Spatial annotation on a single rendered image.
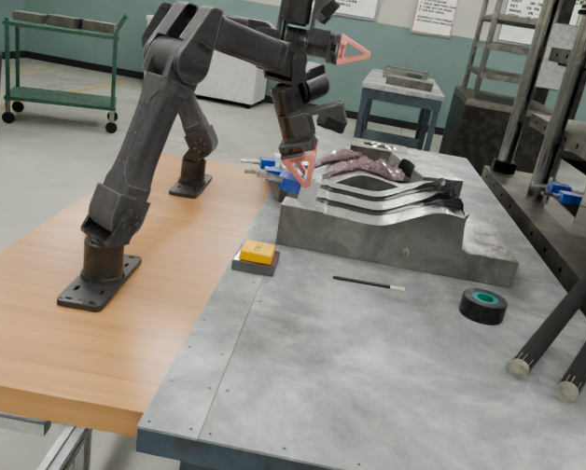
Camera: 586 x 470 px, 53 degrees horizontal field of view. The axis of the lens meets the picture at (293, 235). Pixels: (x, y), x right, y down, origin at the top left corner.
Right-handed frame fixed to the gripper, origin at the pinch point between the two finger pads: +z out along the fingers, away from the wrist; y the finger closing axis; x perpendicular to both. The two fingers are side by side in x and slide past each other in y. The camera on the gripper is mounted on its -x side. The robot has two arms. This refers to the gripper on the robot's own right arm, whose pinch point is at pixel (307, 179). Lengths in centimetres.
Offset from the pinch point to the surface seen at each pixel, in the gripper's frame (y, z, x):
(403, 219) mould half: -2.9, 11.5, -17.9
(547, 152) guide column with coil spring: 83, 35, -66
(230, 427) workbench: -64, 7, 4
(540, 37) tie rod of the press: 127, 5, -76
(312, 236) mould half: -4.1, 11.2, 1.3
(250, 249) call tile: -18.2, 5.4, 10.4
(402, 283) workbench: -12.2, 20.9, -15.7
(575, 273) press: 17, 42, -55
